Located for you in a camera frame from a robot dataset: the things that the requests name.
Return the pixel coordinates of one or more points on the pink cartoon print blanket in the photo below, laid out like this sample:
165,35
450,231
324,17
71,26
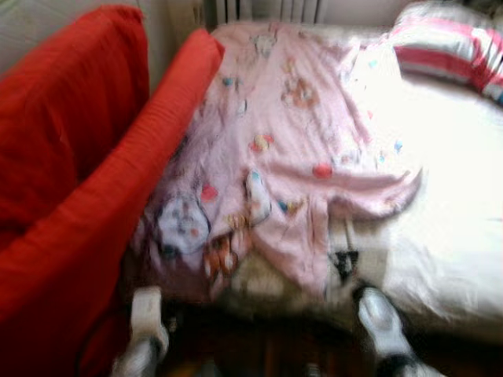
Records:
291,133

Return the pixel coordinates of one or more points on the white wall radiator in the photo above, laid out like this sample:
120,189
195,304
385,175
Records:
267,9

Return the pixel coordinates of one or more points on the red fabric cushion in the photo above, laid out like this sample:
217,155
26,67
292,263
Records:
63,102
78,259

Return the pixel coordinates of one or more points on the pink white striped pillow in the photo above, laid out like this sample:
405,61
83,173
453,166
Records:
448,47

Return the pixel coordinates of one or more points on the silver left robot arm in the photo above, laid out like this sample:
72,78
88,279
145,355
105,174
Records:
137,361

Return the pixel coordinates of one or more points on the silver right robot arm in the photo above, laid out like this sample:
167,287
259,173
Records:
385,322

